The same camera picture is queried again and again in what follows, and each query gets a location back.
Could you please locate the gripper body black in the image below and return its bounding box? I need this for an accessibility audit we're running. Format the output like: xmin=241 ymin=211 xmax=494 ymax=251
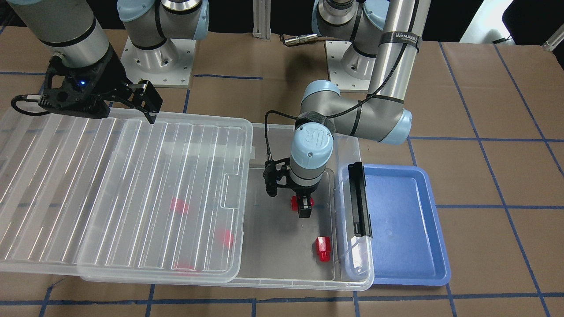
xmin=38 ymin=47 xmax=163 ymax=120
xmin=263 ymin=160 xmax=319 ymax=197

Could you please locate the clear plastic box lid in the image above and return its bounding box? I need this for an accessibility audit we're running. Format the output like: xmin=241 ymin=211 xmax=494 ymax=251
xmin=0 ymin=108 xmax=253 ymax=285

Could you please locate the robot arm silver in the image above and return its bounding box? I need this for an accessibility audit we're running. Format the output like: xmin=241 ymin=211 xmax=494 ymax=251
xmin=263 ymin=0 xmax=430 ymax=218
xmin=8 ymin=0 xmax=210 ymax=124

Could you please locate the clear plastic storage box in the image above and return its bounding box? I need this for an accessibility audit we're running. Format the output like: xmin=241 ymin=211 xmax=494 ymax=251
xmin=220 ymin=124 xmax=375 ymax=291

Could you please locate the blue plastic tray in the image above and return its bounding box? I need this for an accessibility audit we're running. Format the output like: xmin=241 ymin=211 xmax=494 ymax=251
xmin=363 ymin=164 xmax=451 ymax=286

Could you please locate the black box latch handle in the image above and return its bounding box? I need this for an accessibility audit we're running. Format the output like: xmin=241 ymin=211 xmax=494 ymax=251
xmin=347 ymin=161 xmax=372 ymax=237

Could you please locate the aluminium frame post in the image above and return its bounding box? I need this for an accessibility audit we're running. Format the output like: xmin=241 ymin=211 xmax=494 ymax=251
xmin=252 ymin=0 xmax=271 ymax=41

